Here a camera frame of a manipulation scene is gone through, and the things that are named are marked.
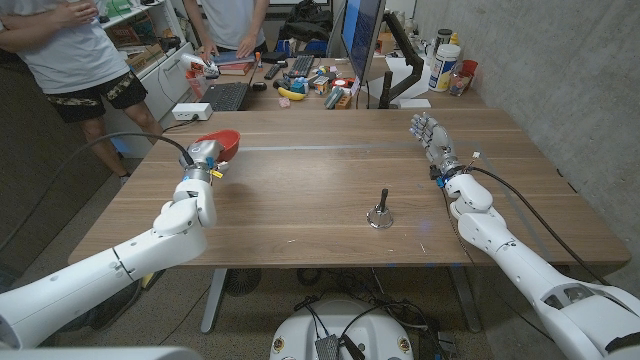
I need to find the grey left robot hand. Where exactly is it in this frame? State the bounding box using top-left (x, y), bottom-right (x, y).
top-left (178, 138), bottom-right (229, 184)

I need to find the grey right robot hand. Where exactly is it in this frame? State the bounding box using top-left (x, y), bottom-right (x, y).
top-left (409, 111), bottom-right (464, 181)

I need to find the red bowl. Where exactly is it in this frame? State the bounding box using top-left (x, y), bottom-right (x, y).
top-left (193, 128), bottom-right (242, 164)

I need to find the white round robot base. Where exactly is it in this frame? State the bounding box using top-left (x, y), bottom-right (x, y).
top-left (269, 298), bottom-right (415, 360)

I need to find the white power adapter box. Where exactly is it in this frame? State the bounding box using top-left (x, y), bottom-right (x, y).
top-left (171, 102), bottom-right (214, 122)

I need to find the black keyboard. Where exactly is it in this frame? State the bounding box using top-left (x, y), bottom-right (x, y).
top-left (199, 52), bottom-right (262, 112)
top-left (287, 54), bottom-right (316, 79)

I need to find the glass jar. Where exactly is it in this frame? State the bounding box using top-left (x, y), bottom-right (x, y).
top-left (448, 67), bottom-right (474, 97)

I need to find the white canister blue label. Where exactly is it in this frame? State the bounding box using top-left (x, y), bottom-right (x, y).
top-left (428, 43), bottom-right (462, 93)

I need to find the white cabinet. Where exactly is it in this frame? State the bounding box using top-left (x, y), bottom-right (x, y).
top-left (102, 0), bottom-right (201, 161)

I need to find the white paper sheet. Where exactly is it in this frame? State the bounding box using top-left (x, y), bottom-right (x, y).
top-left (384, 56), bottom-right (436, 101)

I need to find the red cup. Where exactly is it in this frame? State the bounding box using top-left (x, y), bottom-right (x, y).
top-left (459, 59), bottom-right (479, 89)

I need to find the white red plastic bag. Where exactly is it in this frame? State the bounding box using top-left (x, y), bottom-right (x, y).
top-left (179, 52), bottom-right (221, 100)

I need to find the red book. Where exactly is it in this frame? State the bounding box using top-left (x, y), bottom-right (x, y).
top-left (217, 62), bottom-right (254, 77)

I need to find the dark lidded bottle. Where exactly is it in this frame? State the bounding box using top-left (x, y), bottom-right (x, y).
top-left (433, 28), bottom-right (454, 54)

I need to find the yellow banana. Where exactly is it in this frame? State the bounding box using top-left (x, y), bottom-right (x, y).
top-left (277, 86), bottom-right (306, 102)

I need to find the cardboard box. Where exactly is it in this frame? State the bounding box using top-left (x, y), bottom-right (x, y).
top-left (375, 32), bottom-right (396, 55)

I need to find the grey green block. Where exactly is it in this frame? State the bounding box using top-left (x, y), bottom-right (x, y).
top-left (323, 86), bottom-right (345, 110)

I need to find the black round floor fan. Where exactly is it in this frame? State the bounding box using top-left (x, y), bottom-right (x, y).
top-left (224, 268), bottom-right (262, 298)

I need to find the black computer monitor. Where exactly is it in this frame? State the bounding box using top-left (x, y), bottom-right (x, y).
top-left (340, 0), bottom-right (387, 84)

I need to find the person in light t-shirt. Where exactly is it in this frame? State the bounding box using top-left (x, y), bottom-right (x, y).
top-left (182, 0), bottom-right (271, 60)

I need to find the grey table leg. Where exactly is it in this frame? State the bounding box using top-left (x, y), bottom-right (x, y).
top-left (448, 264), bottom-right (484, 334)
top-left (200, 268), bottom-right (229, 335)

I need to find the blue crate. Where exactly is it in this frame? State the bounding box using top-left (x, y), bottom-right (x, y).
top-left (275, 38), bottom-right (329, 57)

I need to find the black backpack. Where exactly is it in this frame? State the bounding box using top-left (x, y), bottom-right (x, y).
top-left (277, 0), bottom-right (334, 44)

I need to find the person in camouflage shorts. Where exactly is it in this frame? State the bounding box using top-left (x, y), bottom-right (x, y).
top-left (0, 0), bottom-right (164, 179)

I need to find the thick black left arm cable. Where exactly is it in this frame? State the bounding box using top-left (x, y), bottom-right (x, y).
top-left (0, 131), bottom-right (195, 254)

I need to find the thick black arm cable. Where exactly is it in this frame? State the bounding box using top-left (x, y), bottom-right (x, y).
top-left (469, 166), bottom-right (611, 287)
top-left (0, 131), bottom-right (195, 254)

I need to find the silver ring bell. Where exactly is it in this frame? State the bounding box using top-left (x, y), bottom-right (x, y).
top-left (366, 187), bottom-right (395, 230)

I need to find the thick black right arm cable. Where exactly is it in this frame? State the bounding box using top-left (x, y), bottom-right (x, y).
top-left (469, 166), bottom-right (611, 287)

